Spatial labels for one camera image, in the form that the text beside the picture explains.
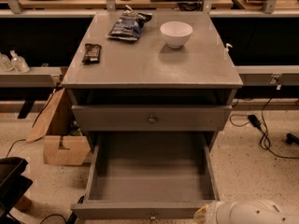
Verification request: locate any black power adapter cable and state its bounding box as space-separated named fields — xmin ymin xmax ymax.
xmin=228 ymin=96 xmax=299 ymax=160

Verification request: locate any white ceramic bowl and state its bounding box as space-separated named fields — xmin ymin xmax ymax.
xmin=160 ymin=21 xmax=193 ymax=49

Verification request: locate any black chair base leg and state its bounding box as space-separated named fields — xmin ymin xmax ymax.
xmin=286 ymin=133 xmax=299 ymax=145

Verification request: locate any grey top drawer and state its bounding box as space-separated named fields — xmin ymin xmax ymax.
xmin=72 ymin=105 xmax=232 ymax=132

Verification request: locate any blue chip bag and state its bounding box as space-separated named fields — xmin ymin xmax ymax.
xmin=107 ymin=6 xmax=152 ymax=42

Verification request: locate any dark snack bar wrapper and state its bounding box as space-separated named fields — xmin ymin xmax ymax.
xmin=82 ymin=43 xmax=101 ymax=64

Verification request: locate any clear sanitizer bottle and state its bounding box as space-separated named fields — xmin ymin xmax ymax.
xmin=10 ymin=50 xmax=30 ymax=73
xmin=0 ymin=53 xmax=13 ymax=71

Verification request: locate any grey drawer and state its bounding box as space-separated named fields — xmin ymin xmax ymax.
xmin=71 ymin=132 xmax=220 ymax=220
xmin=72 ymin=105 xmax=232 ymax=132

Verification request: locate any small white pump bottle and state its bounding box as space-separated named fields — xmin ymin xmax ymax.
xmin=224 ymin=43 xmax=233 ymax=60

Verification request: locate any grey wooden drawer cabinet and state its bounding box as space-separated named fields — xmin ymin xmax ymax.
xmin=63 ymin=11 xmax=242 ymax=144

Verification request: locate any black chair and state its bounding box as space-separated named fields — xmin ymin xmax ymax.
xmin=0 ymin=157 xmax=33 ymax=224

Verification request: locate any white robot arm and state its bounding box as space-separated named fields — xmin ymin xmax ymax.
xmin=193 ymin=200 xmax=299 ymax=224

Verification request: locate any brown cardboard box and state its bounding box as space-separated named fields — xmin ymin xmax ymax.
xmin=26 ymin=88 xmax=91 ymax=166

